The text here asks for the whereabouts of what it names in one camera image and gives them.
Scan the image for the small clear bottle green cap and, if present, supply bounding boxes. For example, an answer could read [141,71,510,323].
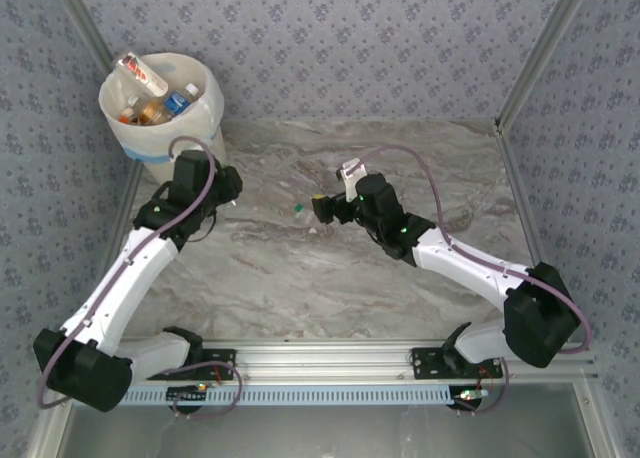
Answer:
[291,203,317,235]

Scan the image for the clear bottle orange label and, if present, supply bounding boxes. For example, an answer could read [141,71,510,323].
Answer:
[138,102,165,127]

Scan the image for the clear bottle blue label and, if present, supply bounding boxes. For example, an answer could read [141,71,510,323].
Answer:
[163,81,200,117]

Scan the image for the clear bottle red label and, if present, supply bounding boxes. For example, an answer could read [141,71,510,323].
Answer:
[116,51,170,99]

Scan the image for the white plastic bin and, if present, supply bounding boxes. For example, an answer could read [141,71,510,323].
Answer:
[97,51,226,162]

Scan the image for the small electronics board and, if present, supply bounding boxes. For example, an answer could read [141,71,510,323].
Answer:
[166,383,210,405]
[451,386,490,413]

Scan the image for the grey metal panel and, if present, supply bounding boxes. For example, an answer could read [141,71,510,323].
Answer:
[64,405,594,458]

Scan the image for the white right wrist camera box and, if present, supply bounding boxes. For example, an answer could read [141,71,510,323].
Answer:
[336,156,375,183]

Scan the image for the aluminium side rail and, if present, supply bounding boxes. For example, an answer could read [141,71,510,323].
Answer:
[494,120,574,344]
[102,165,149,279]

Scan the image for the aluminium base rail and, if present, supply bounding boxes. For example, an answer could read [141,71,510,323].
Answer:
[53,337,600,385]

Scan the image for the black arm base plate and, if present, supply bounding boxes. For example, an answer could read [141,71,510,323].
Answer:
[410,347,504,381]
[144,347,237,382]

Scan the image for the slotted grey cable duct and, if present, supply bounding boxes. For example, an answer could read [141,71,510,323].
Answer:
[73,383,457,408]

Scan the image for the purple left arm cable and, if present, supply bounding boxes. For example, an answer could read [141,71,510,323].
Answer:
[37,136,245,420]

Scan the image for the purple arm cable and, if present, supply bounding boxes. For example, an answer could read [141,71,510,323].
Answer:
[37,136,245,420]
[349,144,595,417]

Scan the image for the aluminium frame corner post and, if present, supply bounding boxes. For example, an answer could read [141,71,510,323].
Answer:
[493,0,599,135]

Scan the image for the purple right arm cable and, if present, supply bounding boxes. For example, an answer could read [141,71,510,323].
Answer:
[349,144,595,417]

